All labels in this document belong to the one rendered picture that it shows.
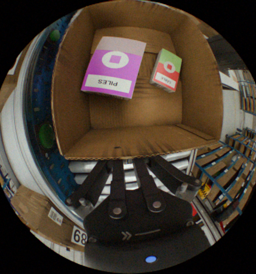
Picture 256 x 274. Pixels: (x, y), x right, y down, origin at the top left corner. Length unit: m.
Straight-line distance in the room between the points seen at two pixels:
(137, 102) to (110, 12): 0.34
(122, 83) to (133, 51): 0.09
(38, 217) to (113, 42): 0.52
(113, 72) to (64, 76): 0.10
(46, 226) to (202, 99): 0.58
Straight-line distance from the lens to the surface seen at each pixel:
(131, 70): 0.22
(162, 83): 0.27
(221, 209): 0.47
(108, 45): 0.25
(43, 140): 0.28
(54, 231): 0.43
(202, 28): 0.77
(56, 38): 0.45
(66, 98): 0.17
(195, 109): 0.28
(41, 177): 0.30
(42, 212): 0.38
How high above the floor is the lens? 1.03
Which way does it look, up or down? 72 degrees down
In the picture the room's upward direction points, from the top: 162 degrees clockwise
